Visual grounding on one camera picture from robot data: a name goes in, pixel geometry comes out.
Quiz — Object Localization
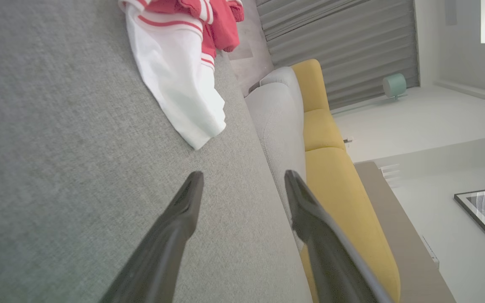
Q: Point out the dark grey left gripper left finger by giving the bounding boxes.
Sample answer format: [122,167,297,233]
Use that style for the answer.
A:
[99,171,204,303]

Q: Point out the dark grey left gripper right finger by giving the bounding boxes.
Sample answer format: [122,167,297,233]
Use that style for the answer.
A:
[285,170,394,303]

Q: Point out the red and white shorts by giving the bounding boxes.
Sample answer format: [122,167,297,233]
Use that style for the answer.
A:
[118,0,227,151]

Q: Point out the red jersey with striped trim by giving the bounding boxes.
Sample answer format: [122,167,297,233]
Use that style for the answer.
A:
[144,0,244,59]

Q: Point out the yellow sofa backrest cushion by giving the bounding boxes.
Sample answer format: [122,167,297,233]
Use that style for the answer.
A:
[303,109,347,153]
[301,147,401,303]
[291,59,330,113]

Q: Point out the large grey sofa seat cushion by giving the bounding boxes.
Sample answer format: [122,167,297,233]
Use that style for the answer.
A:
[0,0,312,303]

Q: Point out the small grey sofa seat cushion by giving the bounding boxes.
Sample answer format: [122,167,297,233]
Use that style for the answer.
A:
[245,66,308,253]

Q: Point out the mint green round lamp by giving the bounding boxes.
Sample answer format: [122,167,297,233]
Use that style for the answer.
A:
[383,74,407,101]

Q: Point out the grey pleated curtain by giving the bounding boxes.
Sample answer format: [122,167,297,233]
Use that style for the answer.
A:
[255,0,420,111]

